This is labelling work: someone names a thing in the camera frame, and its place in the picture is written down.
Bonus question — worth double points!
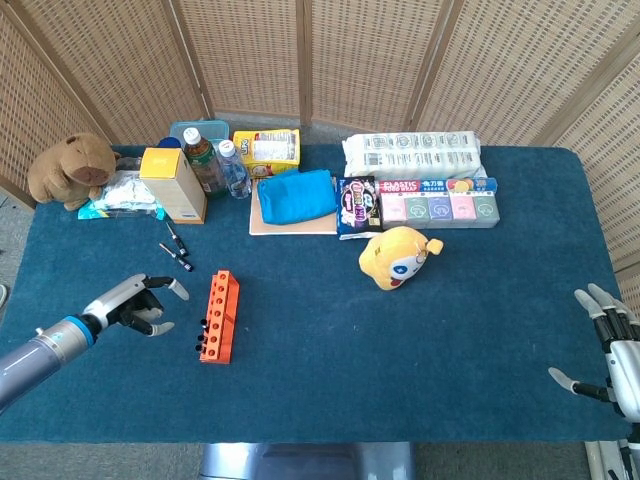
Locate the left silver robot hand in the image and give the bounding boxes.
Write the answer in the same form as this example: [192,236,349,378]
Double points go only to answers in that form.
[82,273,191,339]

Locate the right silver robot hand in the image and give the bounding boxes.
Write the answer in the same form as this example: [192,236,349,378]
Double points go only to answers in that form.
[548,283,640,424]

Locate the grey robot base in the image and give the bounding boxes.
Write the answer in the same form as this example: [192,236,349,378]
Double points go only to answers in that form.
[199,442,416,480]

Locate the orange tube rack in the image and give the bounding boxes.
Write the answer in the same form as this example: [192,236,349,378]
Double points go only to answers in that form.
[199,269,241,365]

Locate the silver wet wipes pack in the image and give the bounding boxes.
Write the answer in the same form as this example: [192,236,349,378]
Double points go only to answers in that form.
[77,169,167,222]

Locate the cream yellow carton box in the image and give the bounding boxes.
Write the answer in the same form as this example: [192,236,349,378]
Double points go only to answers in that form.
[138,146,208,225]

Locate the brown capybara plush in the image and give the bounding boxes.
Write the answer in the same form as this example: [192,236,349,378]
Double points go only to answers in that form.
[27,132,122,212]

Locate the green tea bottle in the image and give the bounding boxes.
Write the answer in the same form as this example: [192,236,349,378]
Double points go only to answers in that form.
[180,127,227,197]

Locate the clear water bottle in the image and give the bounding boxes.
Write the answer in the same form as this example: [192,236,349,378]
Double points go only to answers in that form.
[216,139,253,200]

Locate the tan flat board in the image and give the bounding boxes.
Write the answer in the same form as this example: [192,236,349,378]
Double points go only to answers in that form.
[248,178,340,237]

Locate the blue lidded plastic container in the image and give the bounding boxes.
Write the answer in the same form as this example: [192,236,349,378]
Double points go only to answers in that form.
[168,118,232,151]

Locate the folded blue cloth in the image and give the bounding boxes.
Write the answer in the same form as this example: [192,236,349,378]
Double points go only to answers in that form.
[256,168,338,226]

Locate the yellow snack bag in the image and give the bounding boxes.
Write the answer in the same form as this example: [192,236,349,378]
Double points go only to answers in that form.
[232,128,302,180]

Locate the pastel pocket tissue multipack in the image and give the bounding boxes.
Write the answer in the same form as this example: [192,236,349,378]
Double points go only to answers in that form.
[380,192,501,230]

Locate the dark purple printed packet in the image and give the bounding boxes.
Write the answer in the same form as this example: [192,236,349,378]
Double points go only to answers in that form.
[336,175,384,241]

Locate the yellow plush toy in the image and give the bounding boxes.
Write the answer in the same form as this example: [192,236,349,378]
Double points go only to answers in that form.
[358,225,445,292]

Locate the plastic food wrap box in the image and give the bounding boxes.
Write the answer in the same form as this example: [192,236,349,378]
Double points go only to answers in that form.
[378,177,499,196]

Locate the large white tissue pack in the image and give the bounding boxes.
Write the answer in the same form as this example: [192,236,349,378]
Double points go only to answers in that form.
[341,130,484,180]

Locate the wicker folding screen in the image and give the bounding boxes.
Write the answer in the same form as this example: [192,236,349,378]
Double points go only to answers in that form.
[0,0,640,274]

